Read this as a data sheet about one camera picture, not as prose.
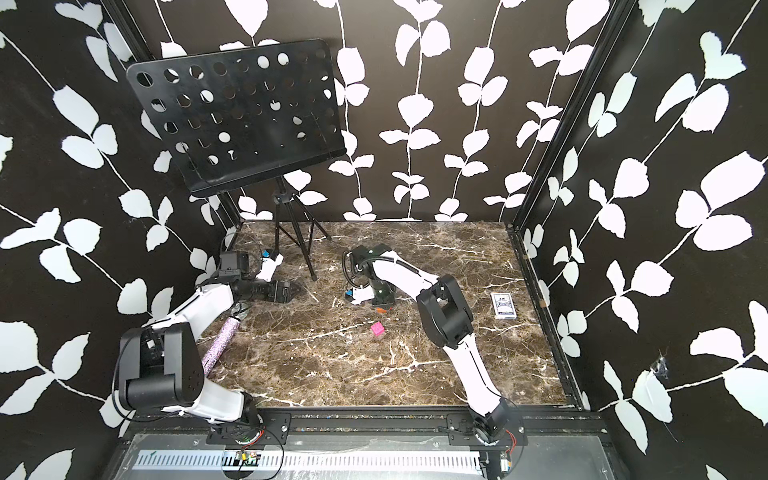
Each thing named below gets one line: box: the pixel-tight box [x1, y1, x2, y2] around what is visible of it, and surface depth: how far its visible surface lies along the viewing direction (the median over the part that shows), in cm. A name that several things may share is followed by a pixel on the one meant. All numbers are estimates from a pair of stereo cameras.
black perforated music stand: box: [127, 38, 347, 281], surface depth 63 cm
